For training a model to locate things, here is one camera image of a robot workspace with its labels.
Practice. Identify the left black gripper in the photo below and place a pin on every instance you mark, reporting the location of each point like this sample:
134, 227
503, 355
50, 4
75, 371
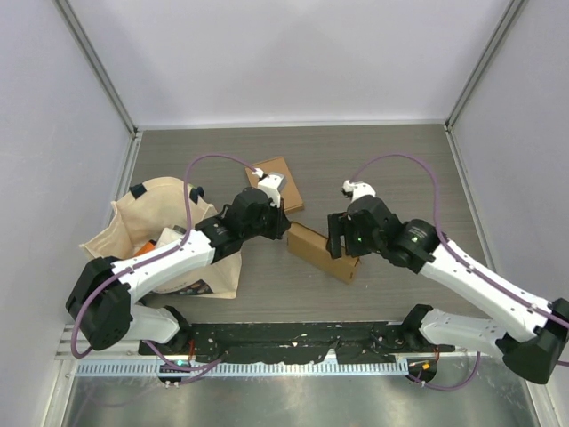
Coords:
280, 221

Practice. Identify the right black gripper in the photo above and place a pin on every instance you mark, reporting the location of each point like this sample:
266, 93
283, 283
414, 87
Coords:
340, 224

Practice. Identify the brown cardboard box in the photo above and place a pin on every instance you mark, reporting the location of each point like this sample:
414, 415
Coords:
291, 197
310, 246

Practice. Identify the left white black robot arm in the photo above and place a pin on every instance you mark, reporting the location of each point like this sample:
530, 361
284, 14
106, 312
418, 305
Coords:
105, 300

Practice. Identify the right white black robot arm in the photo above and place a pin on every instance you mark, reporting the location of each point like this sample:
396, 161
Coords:
417, 246

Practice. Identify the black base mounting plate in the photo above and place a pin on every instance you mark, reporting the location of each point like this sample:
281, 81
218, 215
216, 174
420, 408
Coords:
300, 343

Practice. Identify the orange item in bag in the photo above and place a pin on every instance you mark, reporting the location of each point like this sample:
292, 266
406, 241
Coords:
146, 248

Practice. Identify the beige canvas tote bag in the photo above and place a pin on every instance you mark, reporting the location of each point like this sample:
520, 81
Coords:
141, 216

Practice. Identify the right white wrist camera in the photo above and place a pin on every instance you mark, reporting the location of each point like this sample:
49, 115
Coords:
359, 193

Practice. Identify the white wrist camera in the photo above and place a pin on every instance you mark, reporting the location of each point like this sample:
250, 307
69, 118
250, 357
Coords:
272, 184
359, 193

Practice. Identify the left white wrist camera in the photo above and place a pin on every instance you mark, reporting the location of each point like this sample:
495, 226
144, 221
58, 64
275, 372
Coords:
272, 184

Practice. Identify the white slotted cable duct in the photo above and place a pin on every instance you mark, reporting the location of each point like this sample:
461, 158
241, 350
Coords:
155, 367

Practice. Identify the aluminium front rail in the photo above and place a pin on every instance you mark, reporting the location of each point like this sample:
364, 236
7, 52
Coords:
437, 327

